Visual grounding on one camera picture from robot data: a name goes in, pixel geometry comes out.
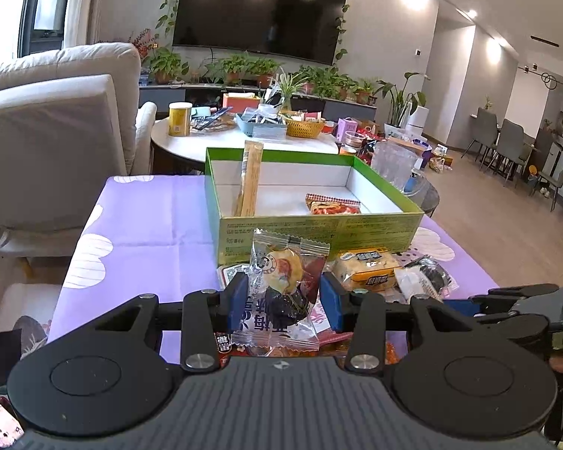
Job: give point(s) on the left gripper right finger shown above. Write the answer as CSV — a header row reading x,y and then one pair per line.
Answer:
x,y
361,314

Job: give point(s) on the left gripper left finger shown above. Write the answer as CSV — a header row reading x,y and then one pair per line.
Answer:
x,y
205,314

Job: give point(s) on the yellow cracker packet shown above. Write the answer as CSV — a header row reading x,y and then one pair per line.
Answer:
x,y
366,269

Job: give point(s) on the dark seaweed snack packet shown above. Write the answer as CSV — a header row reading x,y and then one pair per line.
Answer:
x,y
424,278

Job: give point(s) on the clear packet with bun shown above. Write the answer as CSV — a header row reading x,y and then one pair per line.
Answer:
x,y
284,277

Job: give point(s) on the long gold snack stick packet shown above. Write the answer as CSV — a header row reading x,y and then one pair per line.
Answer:
x,y
250,174

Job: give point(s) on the red chips bag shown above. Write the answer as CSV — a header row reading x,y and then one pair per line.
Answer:
x,y
326,205

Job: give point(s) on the small red snack packet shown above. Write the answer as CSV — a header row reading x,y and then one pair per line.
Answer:
x,y
224,347

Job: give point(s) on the purple floral tablecloth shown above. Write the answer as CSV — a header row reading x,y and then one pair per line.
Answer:
x,y
149,235

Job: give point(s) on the green cardboard box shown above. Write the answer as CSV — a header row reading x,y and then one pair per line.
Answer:
x,y
388,219

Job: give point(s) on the dark round side table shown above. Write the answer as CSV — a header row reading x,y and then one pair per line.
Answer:
x,y
419,190

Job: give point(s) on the clear glass mug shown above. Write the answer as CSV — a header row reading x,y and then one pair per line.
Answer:
x,y
393,163

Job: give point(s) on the round white coffee table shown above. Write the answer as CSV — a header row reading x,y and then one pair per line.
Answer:
x,y
183,155

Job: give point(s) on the purple gift bag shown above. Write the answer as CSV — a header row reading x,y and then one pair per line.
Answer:
x,y
424,150

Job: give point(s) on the grey blue storage tray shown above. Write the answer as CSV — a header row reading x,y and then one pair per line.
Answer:
x,y
264,130

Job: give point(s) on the yellow woven basket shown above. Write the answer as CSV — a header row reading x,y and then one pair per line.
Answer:
x,y
309,129

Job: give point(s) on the yellow canister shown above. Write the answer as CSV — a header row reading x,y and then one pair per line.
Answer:
x,y
180,119

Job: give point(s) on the beige sofa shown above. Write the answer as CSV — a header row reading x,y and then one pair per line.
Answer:
x,y
69,120

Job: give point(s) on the black wall television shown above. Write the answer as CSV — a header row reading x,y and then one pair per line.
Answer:
x,y
300,29

